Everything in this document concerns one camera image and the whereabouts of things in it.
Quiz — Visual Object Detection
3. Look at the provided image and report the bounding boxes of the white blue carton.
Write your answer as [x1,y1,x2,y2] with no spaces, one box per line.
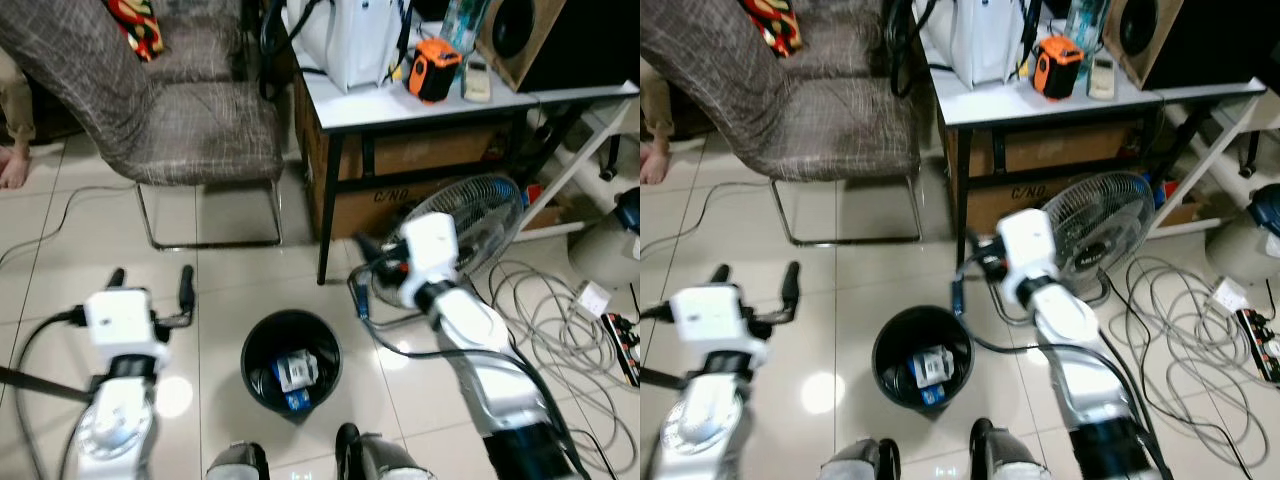
[907,345,957,389]
[272,350,322,393]

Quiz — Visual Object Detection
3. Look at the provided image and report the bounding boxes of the white appliance with blue lid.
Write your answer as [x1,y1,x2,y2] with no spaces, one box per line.
[1204,184,1280,288]
[567,187,641,292]

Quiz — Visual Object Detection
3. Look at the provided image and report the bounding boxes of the grey coiled cable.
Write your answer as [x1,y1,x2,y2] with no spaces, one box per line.
[468,258,641,453]
[1098,254,1280,446]

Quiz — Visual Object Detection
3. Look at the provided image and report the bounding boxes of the brown cardboard box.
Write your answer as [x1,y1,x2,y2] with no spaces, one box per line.
[298,122,533,243]
[943,122,1161,239]

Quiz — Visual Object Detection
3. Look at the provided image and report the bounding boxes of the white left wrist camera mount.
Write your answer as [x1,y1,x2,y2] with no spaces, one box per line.
[84,288,171,369]
[670,284,767,363]

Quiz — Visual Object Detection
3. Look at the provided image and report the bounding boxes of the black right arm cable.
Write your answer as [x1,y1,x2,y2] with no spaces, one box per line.
[347,282,593,480]
[950,278,1181,480]

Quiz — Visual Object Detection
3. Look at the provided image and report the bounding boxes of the clear plastic bottle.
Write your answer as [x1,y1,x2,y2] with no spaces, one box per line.
[1064,0,1111,53]
[440,0,492,57]

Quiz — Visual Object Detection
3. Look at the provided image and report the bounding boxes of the robot right leg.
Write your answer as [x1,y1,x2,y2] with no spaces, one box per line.
[967,417,1063,480]
[334,421,438,480]

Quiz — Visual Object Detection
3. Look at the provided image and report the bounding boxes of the white desk with black frame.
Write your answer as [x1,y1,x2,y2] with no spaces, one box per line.
[293,55,641,287]
[928,50,1269,271]

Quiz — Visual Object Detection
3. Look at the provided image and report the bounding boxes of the wooden loudspeaker box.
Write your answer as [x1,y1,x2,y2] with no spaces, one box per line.
[1102,0,1280,92]
[474,0,641,94]

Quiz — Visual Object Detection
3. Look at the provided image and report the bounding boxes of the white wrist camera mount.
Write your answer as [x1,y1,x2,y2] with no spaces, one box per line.
[993,208,1063,303]
[396,212,460,309]
[670,284,767,363]
[84,288,171,369]

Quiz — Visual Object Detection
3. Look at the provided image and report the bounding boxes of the person's bare leg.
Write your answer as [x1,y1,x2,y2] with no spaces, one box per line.
[640,80,674,187]
[0,45,37,191]

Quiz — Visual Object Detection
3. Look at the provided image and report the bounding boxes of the black power strip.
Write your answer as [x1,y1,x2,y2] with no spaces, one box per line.
[602,312,641,390]
[1236,307,1280,387]

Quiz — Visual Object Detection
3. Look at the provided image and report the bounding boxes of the white bag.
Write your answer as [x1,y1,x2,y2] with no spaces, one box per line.
[914,0,1033,88]
[284,0,413,94]

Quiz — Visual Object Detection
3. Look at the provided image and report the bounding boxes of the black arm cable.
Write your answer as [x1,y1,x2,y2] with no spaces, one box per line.
[950,278,1181,480]
[347,282,593,480]
[640,305,691,393]
[0,308,93,480]

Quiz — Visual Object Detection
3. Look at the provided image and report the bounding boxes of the red yellow black patterned cloth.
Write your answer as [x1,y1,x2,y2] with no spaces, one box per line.
[102,0,167,63]
[740,0,804,59]

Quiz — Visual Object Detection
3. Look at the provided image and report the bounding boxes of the white metal rack frame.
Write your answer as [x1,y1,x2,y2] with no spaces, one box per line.
[518,92,641,243]
[1145,90,1280,239]

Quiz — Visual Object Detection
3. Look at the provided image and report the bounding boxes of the robot leg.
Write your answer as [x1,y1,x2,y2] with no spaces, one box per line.
[204,440,272,480]
[967,417,1063,480]
[334,421,438,480]
[819,436,902,480]

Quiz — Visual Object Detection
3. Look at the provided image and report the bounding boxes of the white remote control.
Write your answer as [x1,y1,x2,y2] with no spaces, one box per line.
[1087,56,1117,100]
[463,60,494,104]

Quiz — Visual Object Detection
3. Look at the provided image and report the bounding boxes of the grey floor fan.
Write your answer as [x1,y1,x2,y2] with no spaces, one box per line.
[372,174,527,313]
[1040,169,1158,303]

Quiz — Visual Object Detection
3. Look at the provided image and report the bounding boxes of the white power socket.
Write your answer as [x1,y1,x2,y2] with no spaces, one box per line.
[577,281,614,320]
[1211,276,1250,314]

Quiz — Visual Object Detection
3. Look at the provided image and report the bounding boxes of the black rubbish bin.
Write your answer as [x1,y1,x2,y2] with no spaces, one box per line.
[240,309,344,423]
[871,304,975,413]

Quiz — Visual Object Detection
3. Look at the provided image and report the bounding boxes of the brown checked fabric chair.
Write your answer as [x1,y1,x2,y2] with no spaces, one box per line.
[0,0,287,252]
[640,0,927,248]

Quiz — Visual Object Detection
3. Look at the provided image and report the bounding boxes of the robot left leg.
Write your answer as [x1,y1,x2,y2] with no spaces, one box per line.
[819,436,902,480]
[204,440,272,480]

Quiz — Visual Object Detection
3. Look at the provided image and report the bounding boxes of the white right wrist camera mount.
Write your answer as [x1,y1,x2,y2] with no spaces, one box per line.
[993,208,1063,303]
[396,212,460,309]

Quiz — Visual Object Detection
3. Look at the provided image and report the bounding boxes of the thin grey floor cable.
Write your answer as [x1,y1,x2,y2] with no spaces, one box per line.
[640,178,773,263]
[0,183,139,269]

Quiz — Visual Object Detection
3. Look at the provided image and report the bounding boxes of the orange black portable speaker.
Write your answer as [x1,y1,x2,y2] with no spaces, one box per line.
[407,38,464,104]
[1033,35,1087,100]

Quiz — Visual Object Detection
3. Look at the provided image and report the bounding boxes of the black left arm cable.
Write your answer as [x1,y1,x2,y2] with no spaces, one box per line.
[640,305,691,393]
[0,308,93,480]

